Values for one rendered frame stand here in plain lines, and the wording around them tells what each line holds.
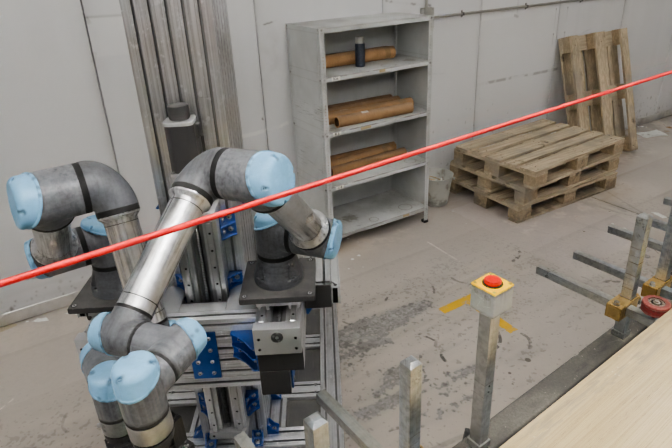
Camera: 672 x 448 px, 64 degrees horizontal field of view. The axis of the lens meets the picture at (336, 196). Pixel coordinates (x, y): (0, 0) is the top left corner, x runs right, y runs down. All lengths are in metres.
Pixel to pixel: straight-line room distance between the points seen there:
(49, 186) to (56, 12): 2.16
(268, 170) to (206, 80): 0.56
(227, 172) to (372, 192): 3.32
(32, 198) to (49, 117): 2.17
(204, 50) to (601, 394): 1.39
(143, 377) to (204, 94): 0.91
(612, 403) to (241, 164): 1.07
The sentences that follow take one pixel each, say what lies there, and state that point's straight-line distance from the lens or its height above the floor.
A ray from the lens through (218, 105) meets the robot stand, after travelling 1.63.
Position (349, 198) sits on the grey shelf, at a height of 0.17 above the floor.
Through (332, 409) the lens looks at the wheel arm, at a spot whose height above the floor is 0.84.
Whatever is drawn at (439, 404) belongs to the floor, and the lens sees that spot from 2.74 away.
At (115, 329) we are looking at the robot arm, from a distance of 1.10.
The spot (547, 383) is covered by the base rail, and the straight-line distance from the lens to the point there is 1.88.
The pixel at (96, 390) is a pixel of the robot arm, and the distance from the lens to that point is 1.24.
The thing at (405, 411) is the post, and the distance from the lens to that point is 1.30.
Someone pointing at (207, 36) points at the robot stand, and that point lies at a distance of 1.59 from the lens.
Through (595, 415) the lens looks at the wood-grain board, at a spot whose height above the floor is 0.90.
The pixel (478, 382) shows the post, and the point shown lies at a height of 0.93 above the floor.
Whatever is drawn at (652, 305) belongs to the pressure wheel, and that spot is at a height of 0.91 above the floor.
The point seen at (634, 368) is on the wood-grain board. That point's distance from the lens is 1.70.
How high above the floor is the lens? 1.93
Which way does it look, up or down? 24 degrees down
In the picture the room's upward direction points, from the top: 3 degrees counter-clockwise
